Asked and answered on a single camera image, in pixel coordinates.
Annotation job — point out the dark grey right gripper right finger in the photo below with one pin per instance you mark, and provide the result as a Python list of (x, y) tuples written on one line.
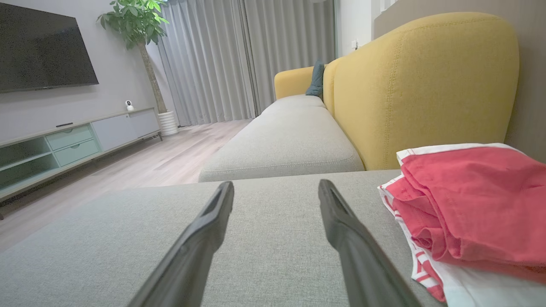
[(358, 264)]

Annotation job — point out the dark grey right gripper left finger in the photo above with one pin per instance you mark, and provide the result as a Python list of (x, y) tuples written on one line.
[(192, 256)]

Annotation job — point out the red t-shirt white sleeves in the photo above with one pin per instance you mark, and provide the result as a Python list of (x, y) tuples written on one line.
[(490, 294)]

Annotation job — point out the red mesh shorts white stripe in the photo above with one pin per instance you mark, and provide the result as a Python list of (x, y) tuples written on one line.
[(477, 192)]

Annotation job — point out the large grey sofa ottoman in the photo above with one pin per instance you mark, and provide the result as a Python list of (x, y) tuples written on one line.
[(277, 238)]

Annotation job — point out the white ribbed plant pot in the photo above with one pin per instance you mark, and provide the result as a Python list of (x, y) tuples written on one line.
[(168, 123)]

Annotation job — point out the grey sofa seat cushion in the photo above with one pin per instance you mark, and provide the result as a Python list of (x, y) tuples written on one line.
[(290, 140)]

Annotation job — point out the long grey tv cabinet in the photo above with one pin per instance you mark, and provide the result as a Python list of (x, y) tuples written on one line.
[(115, 128)]

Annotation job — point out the pale green cabinet drawer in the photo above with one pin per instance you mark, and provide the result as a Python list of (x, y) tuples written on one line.
[(77, 152), (70, 137)]

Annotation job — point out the black remote control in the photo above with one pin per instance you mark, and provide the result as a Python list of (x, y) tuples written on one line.
[(64, 124)]

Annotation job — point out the blue throw pillow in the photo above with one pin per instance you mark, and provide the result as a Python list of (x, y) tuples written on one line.
[(316, 81)]

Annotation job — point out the large yellow sofa backrest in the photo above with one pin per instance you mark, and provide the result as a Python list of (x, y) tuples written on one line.
[(426, 85)]

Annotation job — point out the grey pleated curtain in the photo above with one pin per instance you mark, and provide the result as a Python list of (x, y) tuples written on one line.
[(290, 38), (204, 64)]

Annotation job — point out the small yellow sofa armrest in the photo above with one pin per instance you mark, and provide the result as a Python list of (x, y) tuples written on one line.
[(294, 81)]

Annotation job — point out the green leafy indoor tree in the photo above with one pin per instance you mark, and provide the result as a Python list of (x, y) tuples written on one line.
[(136, 21)]

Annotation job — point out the black flat screen television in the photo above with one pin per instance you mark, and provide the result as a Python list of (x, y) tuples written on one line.
[(42, 51)]

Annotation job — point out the small white security camera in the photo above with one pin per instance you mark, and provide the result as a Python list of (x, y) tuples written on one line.
[(129, 105)]

